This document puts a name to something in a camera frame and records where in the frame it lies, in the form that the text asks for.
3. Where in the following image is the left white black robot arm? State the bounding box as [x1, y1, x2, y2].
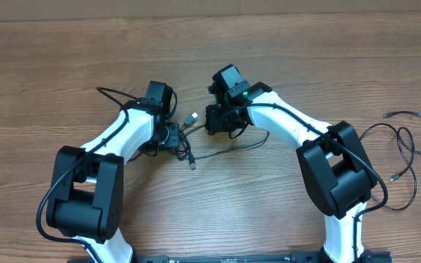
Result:
[36, 81, 178, 262]

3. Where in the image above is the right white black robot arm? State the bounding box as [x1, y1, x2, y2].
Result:
[205, 64, 392, 262]

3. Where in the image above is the black USB cable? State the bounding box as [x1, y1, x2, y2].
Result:
[175, 112, 271, 171]

